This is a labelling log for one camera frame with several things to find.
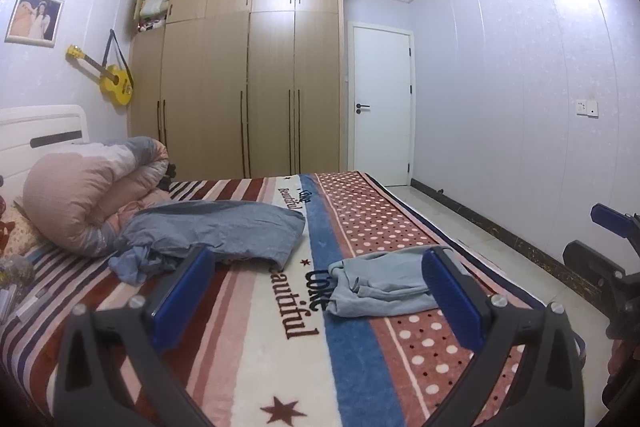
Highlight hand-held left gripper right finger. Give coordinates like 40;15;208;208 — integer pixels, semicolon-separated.
421;246;586;427

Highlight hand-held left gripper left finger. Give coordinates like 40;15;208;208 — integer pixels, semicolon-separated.
54;246;216;427

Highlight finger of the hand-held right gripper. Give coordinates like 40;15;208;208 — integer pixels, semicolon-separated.
562;240;640;303
591;203;640;254

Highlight light blue pants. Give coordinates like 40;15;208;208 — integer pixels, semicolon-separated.
325;247;453;319

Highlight grey blue clothing pile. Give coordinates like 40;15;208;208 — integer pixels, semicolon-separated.
108;201;306;285

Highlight dark baseboard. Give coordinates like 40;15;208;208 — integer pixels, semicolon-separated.
410;177;617;308

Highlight striped dotted printed blanket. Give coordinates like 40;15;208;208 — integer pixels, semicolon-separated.
0;171;586;427

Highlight pink grey folded quilt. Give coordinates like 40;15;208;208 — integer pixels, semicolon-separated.
22;137;171;258

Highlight clear plastic bag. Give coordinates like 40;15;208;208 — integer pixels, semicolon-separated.
0;256;37;324

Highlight floral pillow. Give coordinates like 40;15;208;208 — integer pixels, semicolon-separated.
0;202;42;259

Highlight white door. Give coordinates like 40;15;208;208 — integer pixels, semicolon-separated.
352;24;416;188

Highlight wooden wardrobe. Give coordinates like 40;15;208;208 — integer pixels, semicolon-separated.
127;0;348;182

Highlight yellow guitar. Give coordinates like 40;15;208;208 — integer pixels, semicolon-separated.
66;28;134;108

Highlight white bed headboard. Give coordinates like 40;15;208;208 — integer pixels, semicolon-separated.
0;104;91;190

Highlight folded bedding stack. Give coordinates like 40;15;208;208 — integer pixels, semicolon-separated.
137;0;171;30

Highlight framed wall picture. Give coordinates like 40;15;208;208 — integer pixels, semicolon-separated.
5;0;65;45

